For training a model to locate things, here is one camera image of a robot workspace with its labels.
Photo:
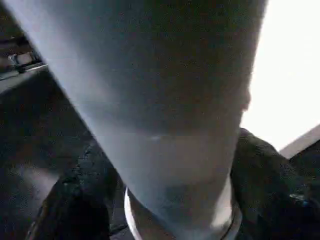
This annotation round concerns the white plastic table top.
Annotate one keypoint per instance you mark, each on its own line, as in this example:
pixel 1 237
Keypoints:
pixel 290 65

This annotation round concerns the black table mat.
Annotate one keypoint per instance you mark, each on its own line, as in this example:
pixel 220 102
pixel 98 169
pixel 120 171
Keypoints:
pixel 35 130

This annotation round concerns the white plastic table leg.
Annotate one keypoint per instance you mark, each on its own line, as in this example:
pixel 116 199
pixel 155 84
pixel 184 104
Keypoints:
pixel 160 90

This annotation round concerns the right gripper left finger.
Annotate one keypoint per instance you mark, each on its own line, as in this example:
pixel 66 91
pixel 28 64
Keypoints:
pixel 80 200

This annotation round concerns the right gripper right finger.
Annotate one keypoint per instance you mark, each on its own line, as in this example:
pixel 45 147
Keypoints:
pixel 275 195

